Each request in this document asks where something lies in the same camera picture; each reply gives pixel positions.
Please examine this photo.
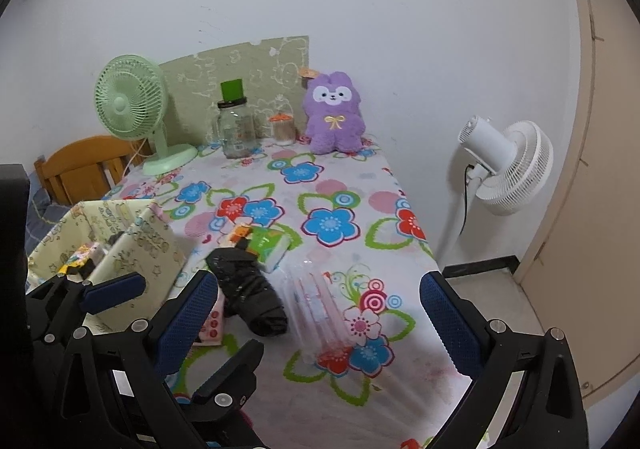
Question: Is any small jar with orange lid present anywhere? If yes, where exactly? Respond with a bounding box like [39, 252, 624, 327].
[269, 113, 297, 146]

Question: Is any black fan cable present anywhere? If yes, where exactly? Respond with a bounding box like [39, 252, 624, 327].
[459, 163, 476, 235]

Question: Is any pink dotted packet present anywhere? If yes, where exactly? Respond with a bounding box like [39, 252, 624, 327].
[192, 288, 226, 347]

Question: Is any glass jar with black lid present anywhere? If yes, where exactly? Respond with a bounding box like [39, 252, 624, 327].
[215, 98, 261, 160]

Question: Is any beige door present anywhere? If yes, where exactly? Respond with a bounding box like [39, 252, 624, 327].
[515, 0, 640, 402]

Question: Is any floral tablecloth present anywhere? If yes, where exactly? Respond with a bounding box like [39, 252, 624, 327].
[100, 136, 473, 449]

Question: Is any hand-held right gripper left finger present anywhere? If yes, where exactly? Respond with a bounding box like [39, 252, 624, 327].
[52, 269, 219, 449]

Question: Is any grey plaid pillow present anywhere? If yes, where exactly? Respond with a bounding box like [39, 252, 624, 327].
[25, 181, 66, 255]

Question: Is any yellow printed storage box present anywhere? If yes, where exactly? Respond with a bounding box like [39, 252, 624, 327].
[27, 199, 188, 335]

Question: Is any green tissue pack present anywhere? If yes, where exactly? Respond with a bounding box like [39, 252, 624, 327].
[248, 225, 294, 274]

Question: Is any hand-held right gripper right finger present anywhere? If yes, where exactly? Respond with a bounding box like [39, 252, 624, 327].
[420, 271, 586, 449]

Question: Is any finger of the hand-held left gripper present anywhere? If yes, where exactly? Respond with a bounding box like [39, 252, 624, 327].
[25, 273, 147, 345]
[191, 340, 265, 412]

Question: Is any white standing fan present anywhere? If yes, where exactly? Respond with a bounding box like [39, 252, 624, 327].
[435, 115, 554, 270]

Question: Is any green plastic cup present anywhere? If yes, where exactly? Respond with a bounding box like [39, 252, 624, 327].
[220, 78, 245, 102]

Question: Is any black umbrella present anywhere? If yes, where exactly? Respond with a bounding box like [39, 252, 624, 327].
[206, 249, 289, 337]

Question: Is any purple plush bunny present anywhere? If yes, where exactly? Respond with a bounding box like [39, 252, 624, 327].
[302, 71, 368, 154]

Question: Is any green printed board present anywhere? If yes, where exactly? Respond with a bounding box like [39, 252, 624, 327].
[159, 35, 311, 146]

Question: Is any green desk fan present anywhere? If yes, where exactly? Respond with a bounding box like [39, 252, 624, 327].
[95, 55, 198, 176]

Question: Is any clear pink striped plastic bag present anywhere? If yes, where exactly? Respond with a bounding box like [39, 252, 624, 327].
[282, 264, 361, 365]

